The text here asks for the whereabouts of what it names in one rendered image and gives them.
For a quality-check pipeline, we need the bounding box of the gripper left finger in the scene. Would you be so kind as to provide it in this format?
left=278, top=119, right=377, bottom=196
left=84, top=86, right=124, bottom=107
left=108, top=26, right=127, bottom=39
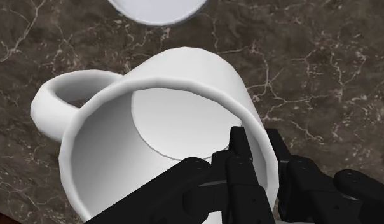
left=84, top=126, right=276, bottom=224

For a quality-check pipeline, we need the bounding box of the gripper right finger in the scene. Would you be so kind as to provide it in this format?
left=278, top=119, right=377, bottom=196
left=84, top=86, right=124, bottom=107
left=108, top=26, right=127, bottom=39
left=265, top=128, right=384, bottom=224

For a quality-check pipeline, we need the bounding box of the white mug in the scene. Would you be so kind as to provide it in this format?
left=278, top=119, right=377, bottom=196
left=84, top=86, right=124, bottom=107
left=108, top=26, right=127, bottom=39
left=29, top=46, right=280, bottom=224

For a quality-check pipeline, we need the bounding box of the white round dish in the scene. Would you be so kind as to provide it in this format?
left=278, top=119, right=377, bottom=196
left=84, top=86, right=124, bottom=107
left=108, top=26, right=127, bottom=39
left=107, top=0, right=210, bottom=27

